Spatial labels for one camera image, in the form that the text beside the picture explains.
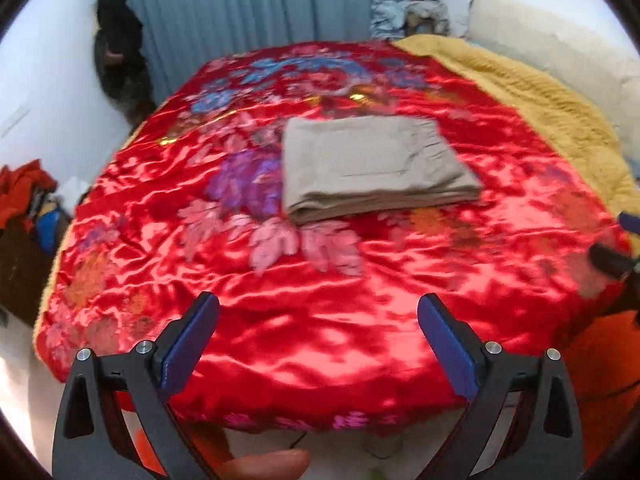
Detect beige pants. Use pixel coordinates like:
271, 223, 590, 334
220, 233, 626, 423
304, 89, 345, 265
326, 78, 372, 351
282, 116, 483, 224

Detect mustard yellow knit blanket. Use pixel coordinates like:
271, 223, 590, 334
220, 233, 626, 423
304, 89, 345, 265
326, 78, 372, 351
394, 35, 639, 214

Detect cream pillow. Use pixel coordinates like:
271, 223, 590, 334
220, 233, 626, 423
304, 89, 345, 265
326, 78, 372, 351
468, 0, 639, 162

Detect clothes pile on chair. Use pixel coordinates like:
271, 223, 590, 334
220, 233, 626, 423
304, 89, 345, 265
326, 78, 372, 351
1, 159, 68, 326

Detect red floral satin bedspread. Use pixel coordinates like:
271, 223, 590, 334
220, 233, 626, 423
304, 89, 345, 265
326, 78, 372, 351
34, 41, 639, 431

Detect crumpled clothes by headboard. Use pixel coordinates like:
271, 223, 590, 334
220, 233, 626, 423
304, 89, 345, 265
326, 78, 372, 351
370, 0, 451, 41

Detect black hanging garment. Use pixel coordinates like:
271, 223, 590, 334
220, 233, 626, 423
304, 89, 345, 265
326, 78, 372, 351
93, 0, 156, 129

